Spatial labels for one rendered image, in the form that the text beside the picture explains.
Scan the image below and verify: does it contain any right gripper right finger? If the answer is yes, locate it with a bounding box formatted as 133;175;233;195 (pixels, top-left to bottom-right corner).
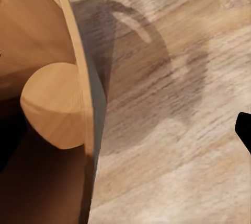
235;112;251;153

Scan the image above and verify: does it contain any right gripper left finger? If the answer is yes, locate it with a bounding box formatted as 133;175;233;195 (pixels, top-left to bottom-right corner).
0;112;27;173

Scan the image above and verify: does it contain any trash can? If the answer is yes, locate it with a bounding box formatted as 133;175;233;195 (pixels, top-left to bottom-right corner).
0;0;107;224

